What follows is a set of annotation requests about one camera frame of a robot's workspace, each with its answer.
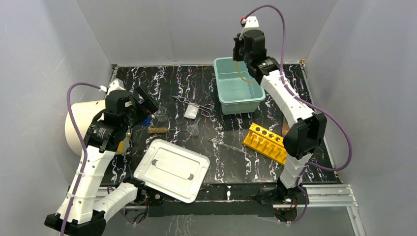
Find clear glass beaker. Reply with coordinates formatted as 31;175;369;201
154;106;168;122

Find small clear plastic bag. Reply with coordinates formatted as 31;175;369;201
184;103;199;119

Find metal crucible tongs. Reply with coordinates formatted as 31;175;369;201
172;95;214;117

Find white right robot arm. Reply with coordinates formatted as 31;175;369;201
233;29;327;205

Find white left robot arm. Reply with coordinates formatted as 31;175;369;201
44;86;158;236

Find blue capped glass tube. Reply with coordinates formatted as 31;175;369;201
140;117;151;126

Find white drum orange face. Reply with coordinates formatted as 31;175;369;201
64;99;131;157

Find mint green plastic bin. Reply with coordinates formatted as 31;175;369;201
213;57;266;115

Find clear plastic funnel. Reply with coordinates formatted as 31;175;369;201
186;118;201;136

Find clear glass test tube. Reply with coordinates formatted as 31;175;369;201
208;138;244;153

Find white bin lid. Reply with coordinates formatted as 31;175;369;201
133;139;210;204

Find dark book three days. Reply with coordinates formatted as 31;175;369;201
282;117;290;137

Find yellow test tube rack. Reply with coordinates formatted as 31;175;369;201
242;123;287;165

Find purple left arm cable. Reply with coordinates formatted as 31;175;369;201
60;82;108;236

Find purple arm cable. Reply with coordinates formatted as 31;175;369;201
60;82;108;236
241;4;354;225

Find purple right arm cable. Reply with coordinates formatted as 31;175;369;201
241;4;354;225

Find aluminium frame rail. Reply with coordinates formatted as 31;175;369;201
61;184;365;236

